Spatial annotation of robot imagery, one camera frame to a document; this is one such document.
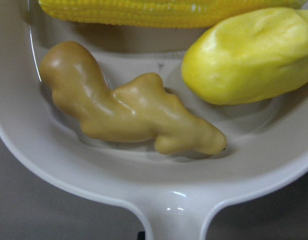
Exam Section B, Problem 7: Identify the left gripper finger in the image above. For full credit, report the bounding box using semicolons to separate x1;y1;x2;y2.
137;231;145;240

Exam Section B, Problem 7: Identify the beige plastic dustpan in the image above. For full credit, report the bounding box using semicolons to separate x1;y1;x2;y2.
0;0;308;240

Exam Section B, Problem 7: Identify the orange toy ginger root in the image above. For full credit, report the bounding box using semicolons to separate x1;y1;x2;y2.
39;41;227;155

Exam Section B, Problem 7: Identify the yellow toy potato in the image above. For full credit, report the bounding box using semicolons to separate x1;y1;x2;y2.
182;7;308;105

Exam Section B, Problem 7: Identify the yellow toy corn cob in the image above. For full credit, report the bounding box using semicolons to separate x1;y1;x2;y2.
38;0;306;29

